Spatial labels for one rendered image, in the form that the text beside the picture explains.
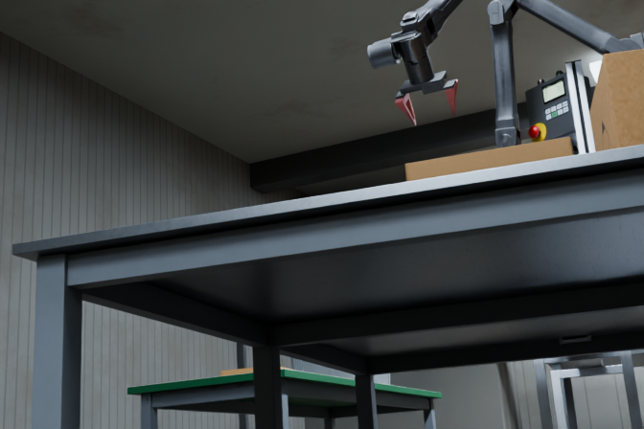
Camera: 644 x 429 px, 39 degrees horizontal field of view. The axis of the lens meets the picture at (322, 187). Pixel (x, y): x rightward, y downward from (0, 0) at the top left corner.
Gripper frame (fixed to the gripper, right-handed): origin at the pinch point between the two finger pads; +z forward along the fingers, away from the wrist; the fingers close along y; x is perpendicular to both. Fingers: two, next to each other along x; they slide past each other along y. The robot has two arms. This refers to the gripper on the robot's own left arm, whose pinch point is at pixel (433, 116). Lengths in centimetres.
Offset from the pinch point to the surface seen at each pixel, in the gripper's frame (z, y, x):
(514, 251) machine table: 22.5, -15.7, 30.5
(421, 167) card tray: -12, -13, 65
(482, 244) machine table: 16.0, -11.9, 38.2
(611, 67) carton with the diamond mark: -9, -42, 26
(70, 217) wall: 65, 261, -188
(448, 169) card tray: -11, -17, 65
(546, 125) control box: 29, -15, -61
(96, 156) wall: 46, 260, -231
